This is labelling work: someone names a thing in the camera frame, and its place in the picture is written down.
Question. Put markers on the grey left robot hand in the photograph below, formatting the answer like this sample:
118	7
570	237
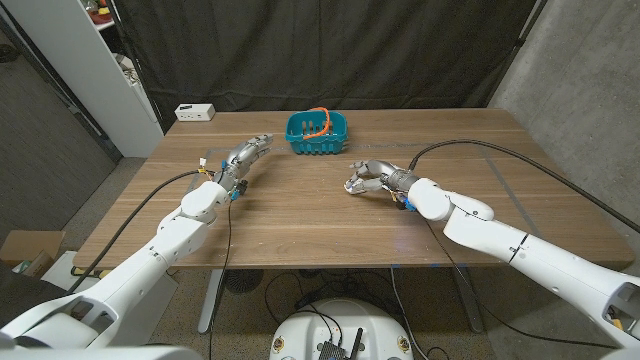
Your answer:
242	157

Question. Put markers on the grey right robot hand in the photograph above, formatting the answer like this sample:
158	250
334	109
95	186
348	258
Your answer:
387	175

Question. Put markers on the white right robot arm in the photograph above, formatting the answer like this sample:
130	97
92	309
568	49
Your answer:
500	235

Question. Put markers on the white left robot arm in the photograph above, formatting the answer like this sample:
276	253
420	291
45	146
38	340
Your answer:
170	240

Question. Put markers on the teal plastic basket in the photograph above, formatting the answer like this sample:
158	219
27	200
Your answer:
316	145

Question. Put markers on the white power strip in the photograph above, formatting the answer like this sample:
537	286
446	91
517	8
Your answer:
195	112

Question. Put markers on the round black floor fan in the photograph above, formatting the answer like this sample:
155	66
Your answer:
243	280

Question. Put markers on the black backdrop curtain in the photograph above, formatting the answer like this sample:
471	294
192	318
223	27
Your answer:
325	50

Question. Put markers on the white table leg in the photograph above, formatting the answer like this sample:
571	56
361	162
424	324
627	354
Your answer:
470	305
212	300

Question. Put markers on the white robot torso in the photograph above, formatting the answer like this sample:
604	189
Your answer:
310	332

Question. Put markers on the white cabinet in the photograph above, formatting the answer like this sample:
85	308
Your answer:
85	65

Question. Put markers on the red bowl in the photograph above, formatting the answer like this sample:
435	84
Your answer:
101	19

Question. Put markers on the white paper sheet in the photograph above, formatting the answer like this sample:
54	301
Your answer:
60	272

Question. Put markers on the brown cardboard box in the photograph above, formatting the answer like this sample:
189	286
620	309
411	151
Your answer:
22	245

